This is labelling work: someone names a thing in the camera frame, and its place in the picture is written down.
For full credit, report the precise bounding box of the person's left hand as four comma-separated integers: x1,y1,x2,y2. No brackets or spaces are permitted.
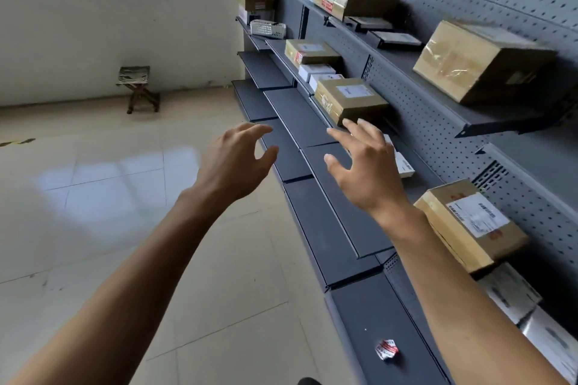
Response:
187,122,280,214

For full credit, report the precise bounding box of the person's right hand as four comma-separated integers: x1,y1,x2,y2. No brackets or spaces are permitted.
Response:
324,119,412,219

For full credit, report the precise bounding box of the person's right forearm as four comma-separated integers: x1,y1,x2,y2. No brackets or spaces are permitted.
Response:
371,202,569,385

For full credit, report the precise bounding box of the person's left forearm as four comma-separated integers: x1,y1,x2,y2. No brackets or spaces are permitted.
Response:
0,190,232,385

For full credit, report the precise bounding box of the small white carton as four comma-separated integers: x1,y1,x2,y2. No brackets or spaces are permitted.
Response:
383,134,415,179

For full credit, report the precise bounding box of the flat black box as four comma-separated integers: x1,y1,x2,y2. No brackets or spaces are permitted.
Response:
343,16,394,33
370,31,423,50

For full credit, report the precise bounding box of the white plastic basket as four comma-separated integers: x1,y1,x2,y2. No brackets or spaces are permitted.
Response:
250,19,287,40

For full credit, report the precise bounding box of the large taped cardboard box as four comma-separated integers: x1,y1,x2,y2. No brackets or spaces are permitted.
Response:
413,20,558,105

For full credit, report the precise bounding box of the cardboard box large white label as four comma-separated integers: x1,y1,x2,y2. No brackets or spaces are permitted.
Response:
414,179,530,274

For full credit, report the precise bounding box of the small wooden folding stool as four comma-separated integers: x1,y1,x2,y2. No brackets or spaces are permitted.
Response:
116,66,161,115

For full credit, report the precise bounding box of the crumpled red white label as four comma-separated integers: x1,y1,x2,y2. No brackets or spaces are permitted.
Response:
375,339,400,361

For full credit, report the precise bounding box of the white wrapped parcel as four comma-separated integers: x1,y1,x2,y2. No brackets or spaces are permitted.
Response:
476,262,543,325
519,307,578,384

